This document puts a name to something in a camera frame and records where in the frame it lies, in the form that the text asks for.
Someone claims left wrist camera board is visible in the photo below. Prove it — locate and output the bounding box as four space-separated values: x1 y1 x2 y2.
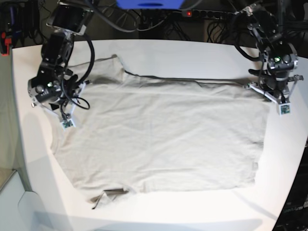
278 103 291 116

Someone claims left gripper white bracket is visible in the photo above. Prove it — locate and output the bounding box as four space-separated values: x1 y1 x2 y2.
245 75 303 113

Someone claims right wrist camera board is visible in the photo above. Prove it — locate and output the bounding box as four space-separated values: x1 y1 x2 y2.
61 118 76 130

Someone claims blue plastic box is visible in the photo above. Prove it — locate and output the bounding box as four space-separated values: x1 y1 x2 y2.
116 0 184 9

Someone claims black power strip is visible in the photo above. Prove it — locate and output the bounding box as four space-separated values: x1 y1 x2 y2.
182 9 233 20

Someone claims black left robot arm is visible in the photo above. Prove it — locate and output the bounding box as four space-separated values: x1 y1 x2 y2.
230 2 304 116

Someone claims beige t-shirt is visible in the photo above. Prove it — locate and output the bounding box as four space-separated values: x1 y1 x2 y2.
49 56 270 207

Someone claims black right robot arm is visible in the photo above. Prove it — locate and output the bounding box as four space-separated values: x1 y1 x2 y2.
27 0 95 129

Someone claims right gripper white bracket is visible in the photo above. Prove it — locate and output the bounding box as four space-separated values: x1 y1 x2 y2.
30 80 91 129

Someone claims red black tool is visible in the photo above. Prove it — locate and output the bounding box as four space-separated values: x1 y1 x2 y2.
0 31 12 56

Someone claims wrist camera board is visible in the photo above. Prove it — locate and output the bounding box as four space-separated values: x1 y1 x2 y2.
61 118 76 130
278 103 291 116

